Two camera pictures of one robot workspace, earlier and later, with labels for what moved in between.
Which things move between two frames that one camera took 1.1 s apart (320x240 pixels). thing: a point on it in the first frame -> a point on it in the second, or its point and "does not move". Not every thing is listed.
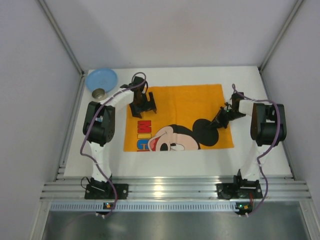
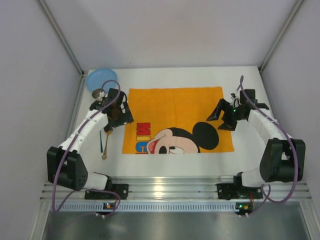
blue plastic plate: (102, 78) does not move
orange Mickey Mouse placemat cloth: (183, 115) does not move
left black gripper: (142, 105) -> (123, 115)
